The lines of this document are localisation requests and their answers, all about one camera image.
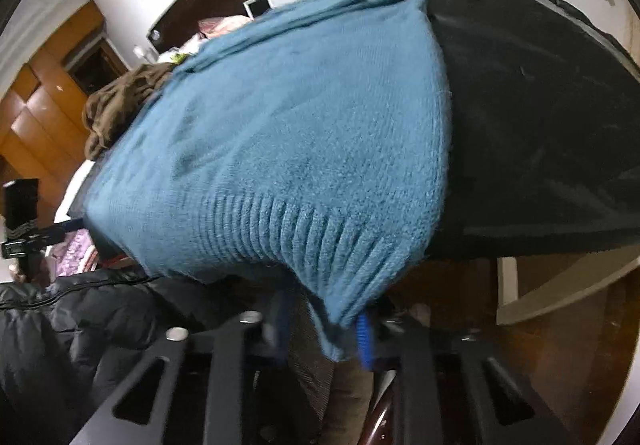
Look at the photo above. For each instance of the blue knit sweater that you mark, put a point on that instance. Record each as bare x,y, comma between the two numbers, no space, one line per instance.
300,125

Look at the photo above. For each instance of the dark wooden headboard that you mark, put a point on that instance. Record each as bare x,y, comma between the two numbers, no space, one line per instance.
200,0

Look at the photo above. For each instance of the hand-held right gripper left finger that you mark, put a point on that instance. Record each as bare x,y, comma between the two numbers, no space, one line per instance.
260,340

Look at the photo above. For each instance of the white furniture frame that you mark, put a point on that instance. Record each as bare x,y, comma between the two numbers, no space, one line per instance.
507,290

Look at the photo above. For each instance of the brown fleece garment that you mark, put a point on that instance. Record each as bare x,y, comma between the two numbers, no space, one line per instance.
120,105

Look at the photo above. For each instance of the black puffer jacket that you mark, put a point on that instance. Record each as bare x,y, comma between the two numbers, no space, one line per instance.
75,325

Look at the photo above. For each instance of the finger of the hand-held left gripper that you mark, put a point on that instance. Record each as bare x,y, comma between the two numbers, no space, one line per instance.
55,228

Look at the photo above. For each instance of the green toy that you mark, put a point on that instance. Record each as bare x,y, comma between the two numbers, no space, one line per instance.
177,57

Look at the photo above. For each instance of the white tablet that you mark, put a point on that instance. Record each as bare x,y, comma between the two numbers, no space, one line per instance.
257,6

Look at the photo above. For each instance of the printed pillow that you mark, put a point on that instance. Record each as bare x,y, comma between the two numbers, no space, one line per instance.
220,26

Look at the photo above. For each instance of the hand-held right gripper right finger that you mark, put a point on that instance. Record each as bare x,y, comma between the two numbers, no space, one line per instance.
365,340

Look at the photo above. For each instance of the purple patterned blanket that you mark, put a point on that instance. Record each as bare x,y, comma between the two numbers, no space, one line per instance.
75,250

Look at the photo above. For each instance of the black bed cover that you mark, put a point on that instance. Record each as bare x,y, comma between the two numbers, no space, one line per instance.
525,125

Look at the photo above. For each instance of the wooden wardrobe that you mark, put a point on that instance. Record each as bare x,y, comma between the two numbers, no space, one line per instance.
40,100

